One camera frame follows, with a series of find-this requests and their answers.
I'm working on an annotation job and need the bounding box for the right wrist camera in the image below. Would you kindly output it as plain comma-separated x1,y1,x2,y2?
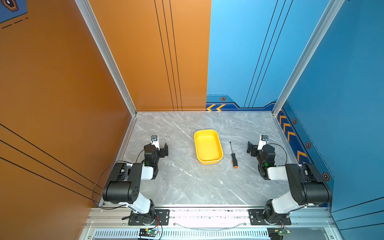
258,135,269,151

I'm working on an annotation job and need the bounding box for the aluminium front frame rail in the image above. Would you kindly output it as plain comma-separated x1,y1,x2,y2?
80,205,343,240

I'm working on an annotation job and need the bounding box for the aluminium corner post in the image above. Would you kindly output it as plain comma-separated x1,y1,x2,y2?
75,0,137,117
272,0,345,117

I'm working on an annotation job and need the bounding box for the right aluminium corner post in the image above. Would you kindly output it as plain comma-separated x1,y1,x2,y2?
272,0,345,117

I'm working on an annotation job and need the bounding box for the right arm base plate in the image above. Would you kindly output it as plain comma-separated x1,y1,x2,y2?
248,209,292,226

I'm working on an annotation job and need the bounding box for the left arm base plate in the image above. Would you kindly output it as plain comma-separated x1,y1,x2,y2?
128,209,170,226

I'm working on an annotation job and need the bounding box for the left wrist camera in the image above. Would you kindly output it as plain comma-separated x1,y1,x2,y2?
151,135,160,150

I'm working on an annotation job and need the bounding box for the left aluminium corner post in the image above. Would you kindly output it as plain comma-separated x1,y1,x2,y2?
75,0,137,117

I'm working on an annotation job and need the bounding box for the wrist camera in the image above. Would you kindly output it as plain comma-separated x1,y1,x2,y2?
258,135,269,151
151,135,160,150

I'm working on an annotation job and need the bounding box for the circuit board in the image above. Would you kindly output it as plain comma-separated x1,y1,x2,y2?
268,229,291,240
139,229,159,239

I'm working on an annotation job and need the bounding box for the black orange handled screwdriver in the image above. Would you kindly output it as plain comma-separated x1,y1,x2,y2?
230,142,238,169

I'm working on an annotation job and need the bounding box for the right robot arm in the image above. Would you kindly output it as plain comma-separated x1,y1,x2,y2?
247,140,333,226

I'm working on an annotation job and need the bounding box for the left circuit board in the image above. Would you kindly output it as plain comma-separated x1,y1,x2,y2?
139,229,159,239

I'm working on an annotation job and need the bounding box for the right circuit board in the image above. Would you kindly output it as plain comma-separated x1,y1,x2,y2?
268,229,291,240

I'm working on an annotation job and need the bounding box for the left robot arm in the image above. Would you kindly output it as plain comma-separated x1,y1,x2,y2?
103,144,169,225

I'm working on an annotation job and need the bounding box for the yellow plastic bin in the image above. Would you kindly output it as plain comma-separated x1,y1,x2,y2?
194,130,223,165

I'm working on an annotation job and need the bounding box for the right black cable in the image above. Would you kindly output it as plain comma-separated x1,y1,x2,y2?
267,142,289,166

